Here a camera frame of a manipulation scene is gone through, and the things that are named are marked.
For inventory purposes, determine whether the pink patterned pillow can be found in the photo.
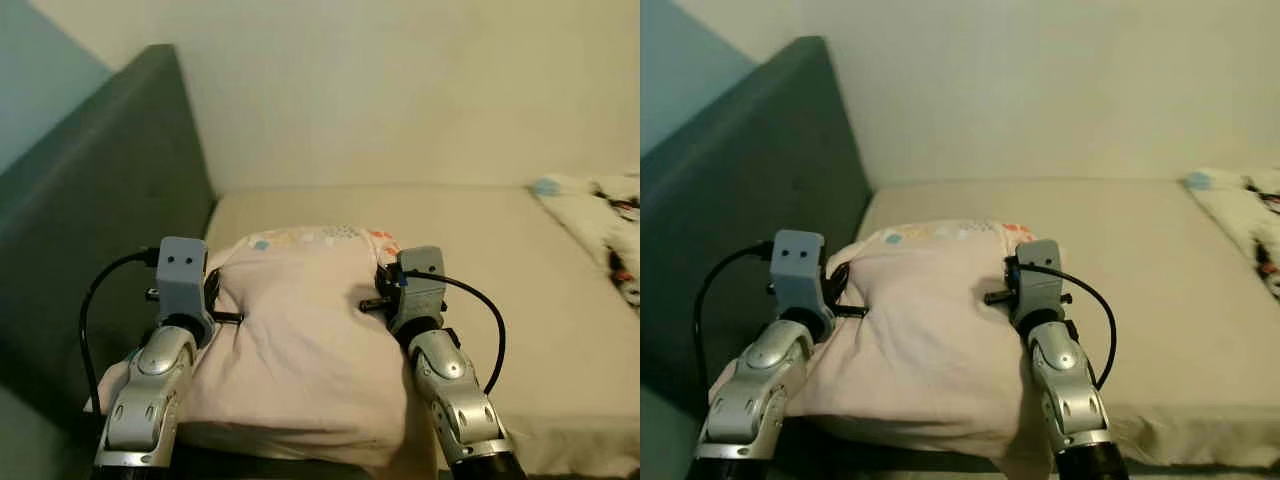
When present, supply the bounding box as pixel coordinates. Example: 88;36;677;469
85;225;441;476
708;220;1061;471

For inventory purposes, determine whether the dark teal headboard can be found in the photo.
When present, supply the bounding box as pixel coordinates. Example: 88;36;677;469
640;37;871;416
0;43;216;431

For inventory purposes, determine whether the cream cartoon print blanket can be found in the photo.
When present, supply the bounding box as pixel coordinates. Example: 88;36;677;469
530;172;641;311
1183;168;1280;301

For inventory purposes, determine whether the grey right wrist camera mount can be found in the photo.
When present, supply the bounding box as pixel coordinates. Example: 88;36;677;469
388;246;446;336
1010;240;1063;326

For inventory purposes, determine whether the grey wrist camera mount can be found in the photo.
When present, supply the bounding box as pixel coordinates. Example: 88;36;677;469
1010;240;1063;326
155;237;214;341
772;230;831;336
388;246;446;336

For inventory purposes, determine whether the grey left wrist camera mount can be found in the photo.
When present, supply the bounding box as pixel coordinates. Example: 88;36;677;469
772;230;831;336
155;237;214;341

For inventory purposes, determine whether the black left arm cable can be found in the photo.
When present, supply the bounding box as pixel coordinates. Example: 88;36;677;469
78;250;161;401
693;243;779;386

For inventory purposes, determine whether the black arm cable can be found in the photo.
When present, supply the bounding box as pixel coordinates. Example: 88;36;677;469
1015;262;1118;391
78;250;161;401
400;270;506;396
693;243;779;386

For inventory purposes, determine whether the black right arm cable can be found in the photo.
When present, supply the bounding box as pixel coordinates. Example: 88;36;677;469
400;270;506;396
1015;262;1118;391

